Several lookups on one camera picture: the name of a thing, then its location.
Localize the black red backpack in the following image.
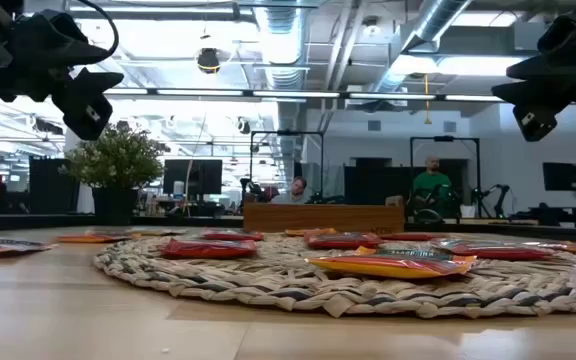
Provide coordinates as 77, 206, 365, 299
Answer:
240, 177, 279, 204

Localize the black metal rig frame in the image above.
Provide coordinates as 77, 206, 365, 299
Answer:
249, 129, 325, 201
409, 135, 482, 219

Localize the black wall monitor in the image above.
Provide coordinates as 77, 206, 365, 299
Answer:
541, 161, 576, 192

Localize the wooden compartment tea box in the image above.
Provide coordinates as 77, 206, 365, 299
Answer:
242, 202, 406, 234

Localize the black aluminium table frame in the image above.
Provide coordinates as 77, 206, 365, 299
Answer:
0, 212, 576, 241

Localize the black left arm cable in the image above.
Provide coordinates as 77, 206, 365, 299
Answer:
75, 0, 120, 57

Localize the red strawberry tea packet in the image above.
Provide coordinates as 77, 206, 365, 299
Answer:
303, 232, 384, 251
380, 231, 449, 242
198, 228, 265, 243
430, 238, 554, 261
160, 237, 258, 260

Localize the yellow hanging cord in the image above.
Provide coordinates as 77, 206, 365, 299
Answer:
422, 73, 433, 126

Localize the hanging black spotlight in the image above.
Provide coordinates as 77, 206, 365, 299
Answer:
196, 47, 222, 75

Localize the silver ventilation duct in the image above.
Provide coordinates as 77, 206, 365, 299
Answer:
375, 0, 472, 94
255, 0, 312, 91

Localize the black partition panel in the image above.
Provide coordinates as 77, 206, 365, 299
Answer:
28, 156, 80, 215

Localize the green potted plant black pot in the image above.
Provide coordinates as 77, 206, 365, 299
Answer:
65, 124, 169, 226

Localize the black overhead light bar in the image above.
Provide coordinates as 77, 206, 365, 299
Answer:
102, 87, 507, 103

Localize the black round device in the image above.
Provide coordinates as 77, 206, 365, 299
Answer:
410, 207, 444, 225

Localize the round woven straw placemat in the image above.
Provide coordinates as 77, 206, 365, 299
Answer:
92, 232, 576, 320

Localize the beige tea packet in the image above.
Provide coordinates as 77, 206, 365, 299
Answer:
132, 228, 189, 237

